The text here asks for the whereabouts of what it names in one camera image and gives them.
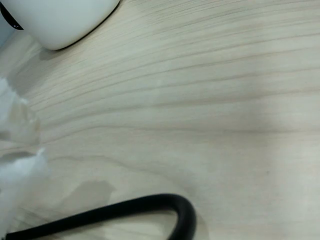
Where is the white mug with black handle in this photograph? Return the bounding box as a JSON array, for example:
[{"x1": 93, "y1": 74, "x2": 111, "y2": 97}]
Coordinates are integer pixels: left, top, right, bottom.
[{"x1": 0, "y1": 0, "x2": 121, "y2": 51}]

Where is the thick black cable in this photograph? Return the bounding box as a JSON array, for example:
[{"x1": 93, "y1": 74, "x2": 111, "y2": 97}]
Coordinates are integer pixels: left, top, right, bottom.
[{"x1": 4, "y1": 193, "x2": 198, "y2": 240}]

